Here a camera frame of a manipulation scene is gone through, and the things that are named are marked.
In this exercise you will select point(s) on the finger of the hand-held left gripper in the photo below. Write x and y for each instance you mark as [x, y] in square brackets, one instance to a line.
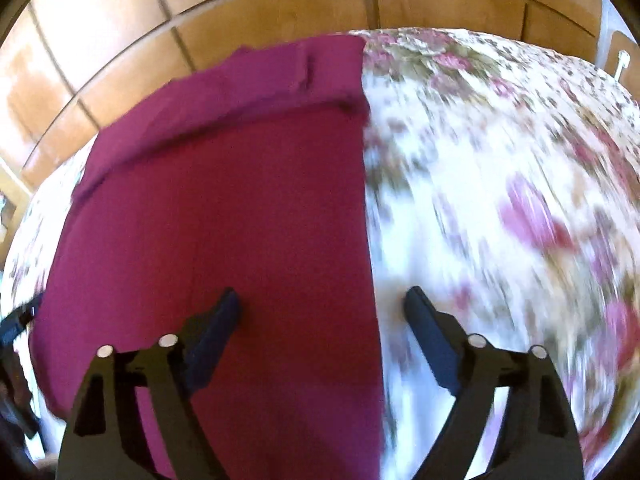
[17, 322]

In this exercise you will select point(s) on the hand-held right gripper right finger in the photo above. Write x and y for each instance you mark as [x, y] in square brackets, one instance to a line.
[432, 340]

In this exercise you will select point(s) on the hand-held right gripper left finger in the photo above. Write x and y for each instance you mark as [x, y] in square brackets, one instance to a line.
[212, 340]

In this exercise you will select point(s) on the maroon knitted garment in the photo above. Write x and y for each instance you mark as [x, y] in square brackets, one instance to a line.
[225, 210]

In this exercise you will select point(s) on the floral quilted blanket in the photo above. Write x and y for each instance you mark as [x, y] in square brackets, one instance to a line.
[500, 185]

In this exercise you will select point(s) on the wooden panelled wardrobe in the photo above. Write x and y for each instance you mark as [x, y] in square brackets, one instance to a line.
[250, 10]

